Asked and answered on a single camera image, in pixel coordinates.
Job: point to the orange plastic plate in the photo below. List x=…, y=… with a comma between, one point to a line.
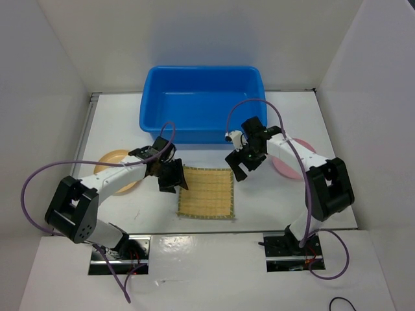
x=115, y=157

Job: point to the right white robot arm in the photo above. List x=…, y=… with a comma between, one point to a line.
x=328, y=188

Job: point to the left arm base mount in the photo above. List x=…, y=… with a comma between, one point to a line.
x=134, y=259

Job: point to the pink plastic plate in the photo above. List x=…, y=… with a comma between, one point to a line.
x=286, y=171

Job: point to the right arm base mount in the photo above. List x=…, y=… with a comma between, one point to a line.
x=279, y=258

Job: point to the woven bamboo mat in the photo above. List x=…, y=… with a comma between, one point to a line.
x=209, y=196

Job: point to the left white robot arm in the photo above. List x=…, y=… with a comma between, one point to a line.
x=73, y=210

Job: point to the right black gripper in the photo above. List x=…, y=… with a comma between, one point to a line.
x=235, y=158

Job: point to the blue plastic bin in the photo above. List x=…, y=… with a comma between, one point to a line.
x=197, y=104

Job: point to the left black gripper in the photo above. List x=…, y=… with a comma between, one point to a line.
x=177, y=177

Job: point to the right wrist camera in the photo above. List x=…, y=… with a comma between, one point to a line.
x=237, y=139

